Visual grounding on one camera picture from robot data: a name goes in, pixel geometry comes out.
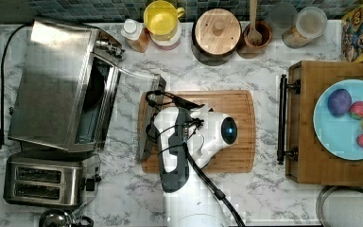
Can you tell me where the glass oven door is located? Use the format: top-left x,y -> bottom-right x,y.
115,68 -> 166,162

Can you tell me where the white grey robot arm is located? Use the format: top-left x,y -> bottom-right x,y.
146,90 -> 246,227

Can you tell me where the stainless steel toaster oven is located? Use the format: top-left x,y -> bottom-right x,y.
8,16 -> 125,152

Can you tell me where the bamboo cutting board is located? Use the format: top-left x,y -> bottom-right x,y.
137,90 -> 256,174

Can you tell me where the canister with wooden lid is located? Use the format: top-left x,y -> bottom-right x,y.
192,9 -> 242,66

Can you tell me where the white capped bottle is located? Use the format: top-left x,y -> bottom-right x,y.
121,19 -> 149,53

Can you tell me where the yellow mug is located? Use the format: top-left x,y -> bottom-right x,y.
144,0 -> 185,41

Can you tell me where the wooden spoon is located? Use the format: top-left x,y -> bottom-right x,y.
247,0 -> 262,46

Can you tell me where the brown utensil crock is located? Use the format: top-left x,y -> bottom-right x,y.
237,21 -> 273,59

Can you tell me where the thick wooden butcher block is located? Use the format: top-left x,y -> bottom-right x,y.
277,61 -> 363,186

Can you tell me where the stainless steel two-slot toaster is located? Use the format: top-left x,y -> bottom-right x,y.
3,150 -> 101,210

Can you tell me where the grey round lid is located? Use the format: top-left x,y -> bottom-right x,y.
268,2 -> 298,30

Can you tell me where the light blue plate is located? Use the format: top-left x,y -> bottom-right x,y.
313,79 -> 363,161

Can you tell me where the purple toy fruit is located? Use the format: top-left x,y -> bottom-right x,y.
328,89 -> 352,115

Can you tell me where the glass jar with clear lid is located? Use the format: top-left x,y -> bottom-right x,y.
282,7 -> 327,48

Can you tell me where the chrome kettle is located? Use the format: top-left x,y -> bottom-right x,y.
38,209 -> 95,227

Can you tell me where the upper red toy strawberry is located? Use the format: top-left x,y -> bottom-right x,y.
349,101 -> 363,120

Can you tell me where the round steel sink bowl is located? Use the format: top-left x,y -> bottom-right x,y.
316,186 -> 363,227

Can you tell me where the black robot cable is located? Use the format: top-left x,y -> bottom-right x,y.
145,90 -> 246,227

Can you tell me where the black power cord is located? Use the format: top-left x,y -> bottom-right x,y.
0,22 -> 32,151

